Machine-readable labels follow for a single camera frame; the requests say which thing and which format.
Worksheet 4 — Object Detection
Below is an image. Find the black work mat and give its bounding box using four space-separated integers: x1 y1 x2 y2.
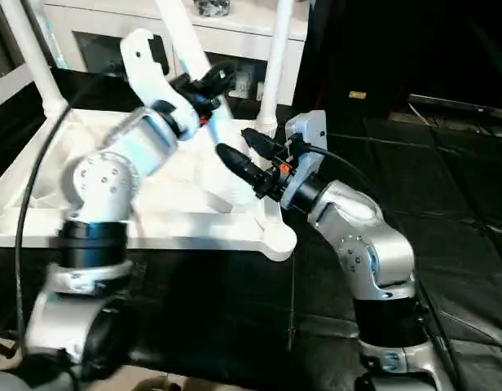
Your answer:
0 69 502 391

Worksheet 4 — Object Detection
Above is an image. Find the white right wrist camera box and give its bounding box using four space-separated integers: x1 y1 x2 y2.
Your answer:
284 112 328 165

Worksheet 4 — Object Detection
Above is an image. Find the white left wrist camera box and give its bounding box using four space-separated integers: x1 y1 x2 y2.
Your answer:
119 29 188 125

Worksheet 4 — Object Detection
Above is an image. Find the white plastic table leg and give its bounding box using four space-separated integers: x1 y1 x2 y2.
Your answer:
258 0 297 139
0 0 71 119
153 0 256 209

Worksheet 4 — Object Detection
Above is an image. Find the dark grey curtain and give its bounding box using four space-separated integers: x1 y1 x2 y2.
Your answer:
0 0 25 78

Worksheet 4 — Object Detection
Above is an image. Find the white plastic table top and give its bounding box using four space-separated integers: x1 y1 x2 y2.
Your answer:
0 106 299 263

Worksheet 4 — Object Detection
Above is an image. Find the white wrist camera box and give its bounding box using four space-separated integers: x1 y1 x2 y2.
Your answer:
119 29 188 125
284 112 328 165

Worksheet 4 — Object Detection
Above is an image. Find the black metal bar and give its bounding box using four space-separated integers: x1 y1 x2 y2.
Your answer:
407 94 502 120

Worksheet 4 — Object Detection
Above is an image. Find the white glass-door cabinet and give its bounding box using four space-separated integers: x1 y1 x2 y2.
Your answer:
43 0 309 86

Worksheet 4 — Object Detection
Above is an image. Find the black table frame leg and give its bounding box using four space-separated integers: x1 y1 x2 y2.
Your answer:
0 332 17 361

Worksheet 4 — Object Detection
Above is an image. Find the crumpled silver object on cabinet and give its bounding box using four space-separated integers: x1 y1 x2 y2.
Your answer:
194 0 232 17

